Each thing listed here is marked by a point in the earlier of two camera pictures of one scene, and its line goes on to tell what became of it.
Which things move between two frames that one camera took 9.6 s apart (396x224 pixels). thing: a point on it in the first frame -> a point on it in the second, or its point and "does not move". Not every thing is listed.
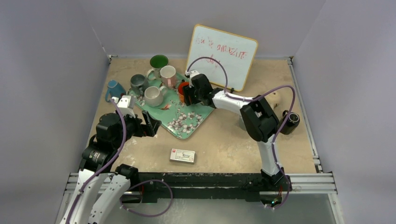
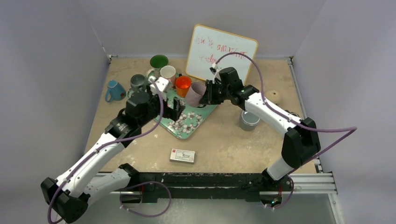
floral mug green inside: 157,61 does not move
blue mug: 114,89 does not move
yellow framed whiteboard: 236,53 does not move
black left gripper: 151,124 -> 168,112
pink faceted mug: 168,75 does not move
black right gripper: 190,96 -> 211,94
